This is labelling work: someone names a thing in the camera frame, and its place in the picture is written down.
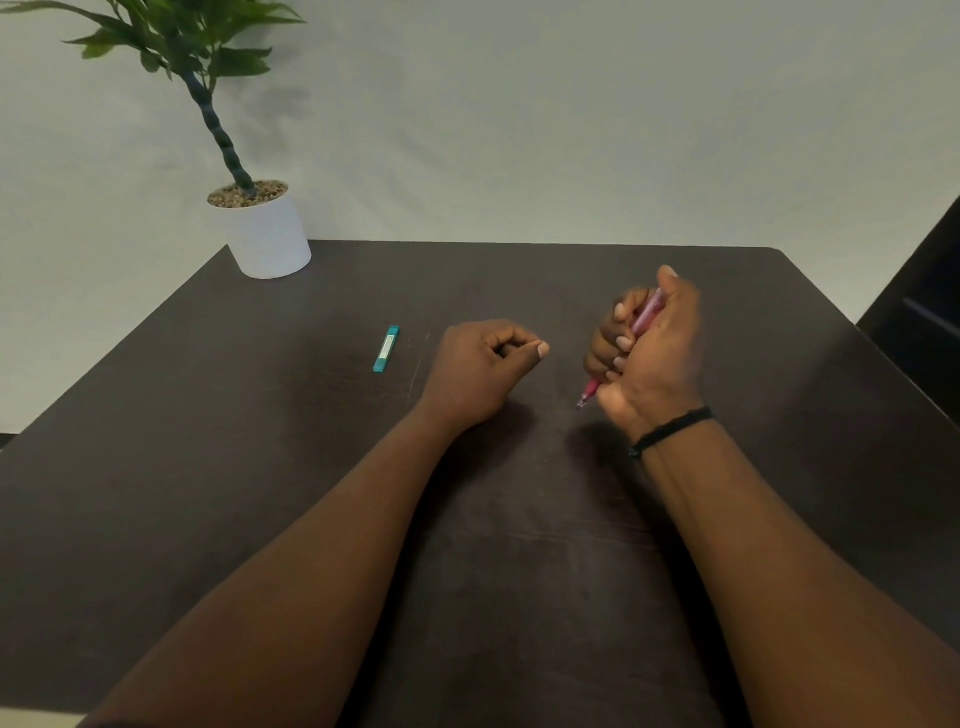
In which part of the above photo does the person's left hand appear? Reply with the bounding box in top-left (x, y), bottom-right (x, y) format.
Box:
top-left (414, 319), bottom-right (552, 438)

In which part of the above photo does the teal pencil lead case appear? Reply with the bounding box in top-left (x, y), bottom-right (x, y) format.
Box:
top-left (372, 325), bottom-right (402, 375)

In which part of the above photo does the green artificial plant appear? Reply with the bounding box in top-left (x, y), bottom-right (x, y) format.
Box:
top-left (0, 0), bottom-right (307, 201)

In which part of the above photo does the black chair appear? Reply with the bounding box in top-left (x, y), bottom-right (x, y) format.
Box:
top-left (856, 195), bottom-right (960, 408)

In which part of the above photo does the white plant pot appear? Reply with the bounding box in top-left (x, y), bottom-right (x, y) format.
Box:
top-left (207, 180), bottom-right (313, 281)

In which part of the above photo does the black cord bracelet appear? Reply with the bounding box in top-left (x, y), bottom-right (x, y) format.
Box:
top-left (627, 406), bottom-right (716, 461)

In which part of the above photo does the person's right hand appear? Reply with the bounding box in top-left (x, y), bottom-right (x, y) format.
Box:
top-left (583, 264), bottom-right (708, 445)

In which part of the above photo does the person's left forearm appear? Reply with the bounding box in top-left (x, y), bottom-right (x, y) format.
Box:
top-left (78, 405), bottom-right (460, 728)

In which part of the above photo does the pink mechanical pencil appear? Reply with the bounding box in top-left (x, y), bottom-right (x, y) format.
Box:
top-left (576, 288), bottom-right (670, 411)

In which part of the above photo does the person's right forearm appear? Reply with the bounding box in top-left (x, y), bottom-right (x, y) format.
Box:
top-left (637, 418), bottom-right (960, 728)

